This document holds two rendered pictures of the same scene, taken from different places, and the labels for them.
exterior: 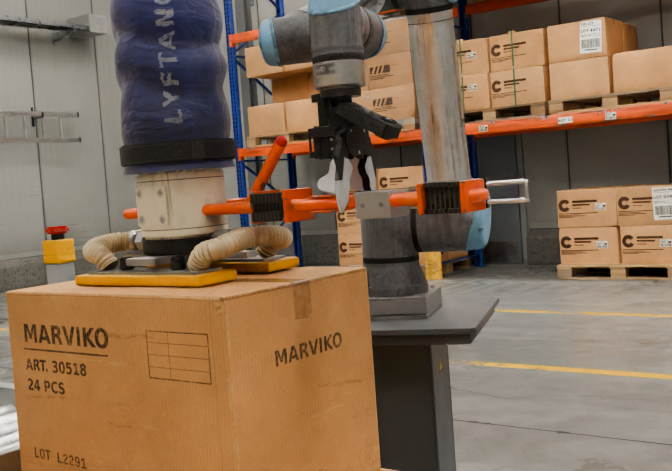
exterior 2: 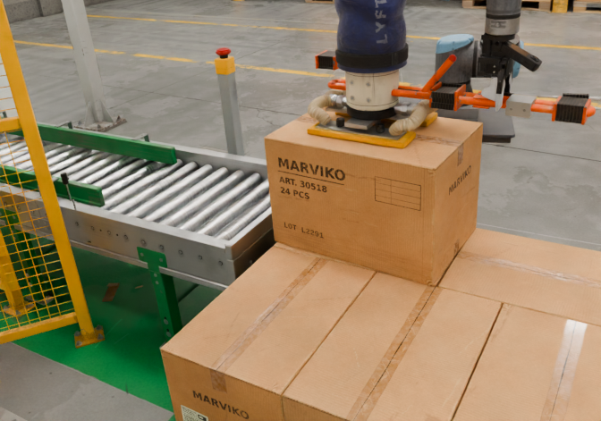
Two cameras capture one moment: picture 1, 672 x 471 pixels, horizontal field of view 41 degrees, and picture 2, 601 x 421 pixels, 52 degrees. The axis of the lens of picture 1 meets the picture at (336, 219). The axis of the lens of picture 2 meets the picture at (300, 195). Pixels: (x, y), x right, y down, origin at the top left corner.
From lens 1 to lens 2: 82 cm
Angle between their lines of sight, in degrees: 24
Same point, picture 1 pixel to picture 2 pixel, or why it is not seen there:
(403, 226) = (468, 63)
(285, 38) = not seen: outside the picture
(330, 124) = (492, 54)
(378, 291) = not seen: hidden behind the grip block
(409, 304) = (467, 113)
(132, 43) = not seen: outside the picture
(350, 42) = (517, 7)
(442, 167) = not seen: hidden behind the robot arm
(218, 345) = (427, 192)
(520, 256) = not seen: outside the picture
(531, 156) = not seen: outside the picture
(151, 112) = (368, 36)
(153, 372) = (377, 198)
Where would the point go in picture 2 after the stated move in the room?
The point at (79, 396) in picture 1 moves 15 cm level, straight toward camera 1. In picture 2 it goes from (320, 202) to (339, 222)
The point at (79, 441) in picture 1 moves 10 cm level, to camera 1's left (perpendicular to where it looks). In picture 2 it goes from (318, 223) to (289, 226)
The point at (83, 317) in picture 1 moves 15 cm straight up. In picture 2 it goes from (326, 162) to (324, 115)
